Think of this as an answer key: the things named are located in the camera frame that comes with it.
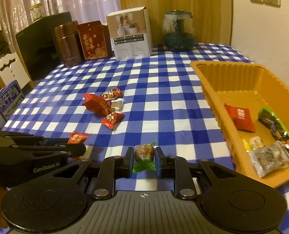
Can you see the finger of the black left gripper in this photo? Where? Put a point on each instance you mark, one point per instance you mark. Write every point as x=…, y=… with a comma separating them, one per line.
x=49, y=148
x=22, y=138

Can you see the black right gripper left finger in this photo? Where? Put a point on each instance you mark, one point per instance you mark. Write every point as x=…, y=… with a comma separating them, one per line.
x=113, y=168

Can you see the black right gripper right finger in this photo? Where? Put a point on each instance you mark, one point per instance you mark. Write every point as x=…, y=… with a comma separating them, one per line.
x=176, y=168

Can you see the green brown pastry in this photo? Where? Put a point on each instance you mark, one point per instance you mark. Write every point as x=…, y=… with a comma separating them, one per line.
x=144, y=158

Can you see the red orange snack packet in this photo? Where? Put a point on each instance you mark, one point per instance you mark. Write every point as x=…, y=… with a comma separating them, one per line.
x=77, y=138

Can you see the blue milk carton box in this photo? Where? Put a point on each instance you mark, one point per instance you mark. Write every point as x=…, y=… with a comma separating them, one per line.
x=11, y=97

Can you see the small red white candy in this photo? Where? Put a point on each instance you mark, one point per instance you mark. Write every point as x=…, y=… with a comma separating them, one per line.
x=112, y=119

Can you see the large red candy wrapper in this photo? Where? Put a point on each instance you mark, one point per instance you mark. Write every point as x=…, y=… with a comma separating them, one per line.
x=97, y=105

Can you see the clear wrapped brown candy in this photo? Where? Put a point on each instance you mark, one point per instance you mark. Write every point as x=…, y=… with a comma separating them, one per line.
x=116, y=105

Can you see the red patterned snack packet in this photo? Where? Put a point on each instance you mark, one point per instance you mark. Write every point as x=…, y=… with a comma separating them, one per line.
x=112, y=94

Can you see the white carved chair back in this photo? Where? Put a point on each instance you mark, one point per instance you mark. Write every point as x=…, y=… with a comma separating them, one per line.
x=12, y=69

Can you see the blue white checkered tablecloth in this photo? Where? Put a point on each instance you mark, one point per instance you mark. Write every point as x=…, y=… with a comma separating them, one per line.
x=163, y=101

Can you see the small yellow white candy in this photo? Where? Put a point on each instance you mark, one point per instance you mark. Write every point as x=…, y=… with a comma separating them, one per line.
x=253, y=143

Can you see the red square packet in tray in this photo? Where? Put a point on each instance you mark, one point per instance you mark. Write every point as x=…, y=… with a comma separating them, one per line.
x=241, y=118

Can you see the clear grey snack bag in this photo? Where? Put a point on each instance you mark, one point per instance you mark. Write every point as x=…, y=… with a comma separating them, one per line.
x=269, y=158

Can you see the black cabinet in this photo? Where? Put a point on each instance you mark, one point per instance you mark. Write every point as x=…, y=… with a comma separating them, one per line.
x=38, y=45

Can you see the green black snack packet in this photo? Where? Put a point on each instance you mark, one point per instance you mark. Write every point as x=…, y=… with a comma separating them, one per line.
x=269, y=119

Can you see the red Chinese gift box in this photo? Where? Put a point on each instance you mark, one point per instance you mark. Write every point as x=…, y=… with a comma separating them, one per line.
x=95, y=40

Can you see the orange plastic tray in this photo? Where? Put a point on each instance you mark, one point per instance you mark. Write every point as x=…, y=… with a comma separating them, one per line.
x=248, y=86

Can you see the brown metallic tin canister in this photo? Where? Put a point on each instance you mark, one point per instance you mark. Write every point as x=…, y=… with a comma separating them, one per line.
x=69, y=44

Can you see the small glass jar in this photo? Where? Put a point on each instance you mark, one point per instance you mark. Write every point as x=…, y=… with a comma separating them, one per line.
x=36, y=12

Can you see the white humidifier product box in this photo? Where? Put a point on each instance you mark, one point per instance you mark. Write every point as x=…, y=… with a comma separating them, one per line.
x=130, y=33

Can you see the glass dome dark green base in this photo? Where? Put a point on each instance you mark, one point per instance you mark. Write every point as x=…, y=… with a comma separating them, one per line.
x=179, y=33

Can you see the sheer white curtain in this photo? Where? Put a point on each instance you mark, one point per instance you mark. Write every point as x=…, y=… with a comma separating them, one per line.
x=15, y=14

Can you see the orange yellow curtain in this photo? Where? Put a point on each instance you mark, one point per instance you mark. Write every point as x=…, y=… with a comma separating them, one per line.
x=212, y=18

